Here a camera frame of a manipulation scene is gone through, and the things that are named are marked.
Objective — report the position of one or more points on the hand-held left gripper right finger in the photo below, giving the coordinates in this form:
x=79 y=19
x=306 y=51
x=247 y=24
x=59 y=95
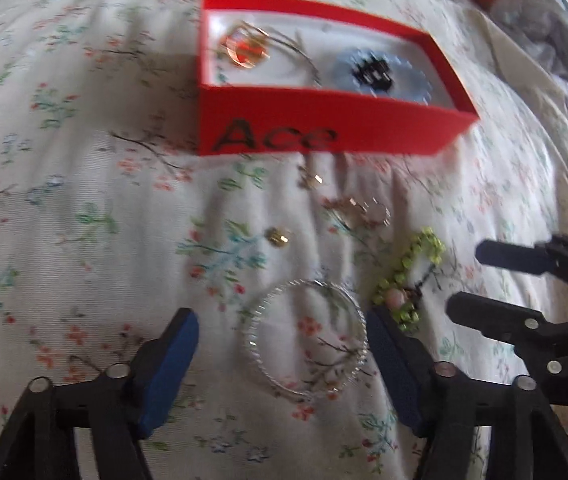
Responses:
x=395 y=372

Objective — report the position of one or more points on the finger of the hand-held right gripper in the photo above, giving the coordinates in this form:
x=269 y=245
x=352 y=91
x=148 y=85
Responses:
x=484 y=312
x=511 y=256

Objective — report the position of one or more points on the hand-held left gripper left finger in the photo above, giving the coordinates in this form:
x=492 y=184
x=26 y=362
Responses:
x=169 y=367

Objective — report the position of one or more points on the silver rhinestone bangle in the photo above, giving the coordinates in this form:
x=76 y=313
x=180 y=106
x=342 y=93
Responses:
x=259 y=320

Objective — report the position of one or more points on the red cardboard box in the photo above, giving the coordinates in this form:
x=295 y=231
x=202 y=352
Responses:
x=274 y=120

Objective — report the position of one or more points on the black beaded jewelry piece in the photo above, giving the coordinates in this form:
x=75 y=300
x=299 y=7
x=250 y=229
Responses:
x=371 y=72

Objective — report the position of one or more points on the small gold bead earring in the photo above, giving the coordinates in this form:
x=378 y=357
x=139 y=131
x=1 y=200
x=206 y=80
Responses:
x=278 y=237

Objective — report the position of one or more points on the cream cloth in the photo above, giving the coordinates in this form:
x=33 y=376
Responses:
x=519 y=52

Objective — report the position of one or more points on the small gold stud earring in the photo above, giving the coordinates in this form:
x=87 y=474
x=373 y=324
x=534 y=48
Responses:
x=312 y=177

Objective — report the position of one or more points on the floral bedsheet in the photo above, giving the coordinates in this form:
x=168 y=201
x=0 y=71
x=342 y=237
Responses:
x=63 y=160

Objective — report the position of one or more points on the grey cloth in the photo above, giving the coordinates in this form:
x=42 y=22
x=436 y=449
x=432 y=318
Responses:
x=539 y=15

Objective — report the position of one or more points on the thin silver bangle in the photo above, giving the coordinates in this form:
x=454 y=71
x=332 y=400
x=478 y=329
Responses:
x=309 y=57

